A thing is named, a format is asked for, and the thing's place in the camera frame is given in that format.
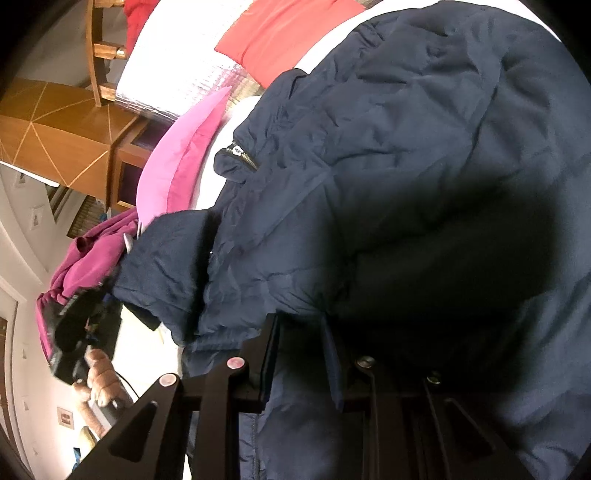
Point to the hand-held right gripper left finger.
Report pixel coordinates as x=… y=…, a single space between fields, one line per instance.
x=270 y=362

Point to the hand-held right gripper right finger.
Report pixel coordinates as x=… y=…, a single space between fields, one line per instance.
x=333 y=367

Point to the navy blue jacket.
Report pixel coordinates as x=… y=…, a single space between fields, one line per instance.
x=392 y=161

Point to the person's left hand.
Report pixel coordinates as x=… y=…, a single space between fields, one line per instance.
x=101 y=376

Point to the magenta garment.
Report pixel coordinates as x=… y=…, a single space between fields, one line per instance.
x=87 y=258

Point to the wicker basket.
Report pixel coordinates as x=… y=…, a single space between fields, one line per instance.
x=87 y=219

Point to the wooden cabinet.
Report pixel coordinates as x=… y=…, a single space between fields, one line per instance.
x=60 y=134

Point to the magenta cloth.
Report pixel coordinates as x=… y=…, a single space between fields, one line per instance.
x=184 y=157

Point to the silver quilted foil mat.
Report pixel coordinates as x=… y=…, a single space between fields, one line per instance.
x=184 y=78

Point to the red cloth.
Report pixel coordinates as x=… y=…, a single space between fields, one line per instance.
x=138 y=21

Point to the red garment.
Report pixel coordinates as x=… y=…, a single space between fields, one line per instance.
x=281 y=37

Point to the small wall picture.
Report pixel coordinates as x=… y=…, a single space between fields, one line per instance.
x=37 y=217
x=66 y=418

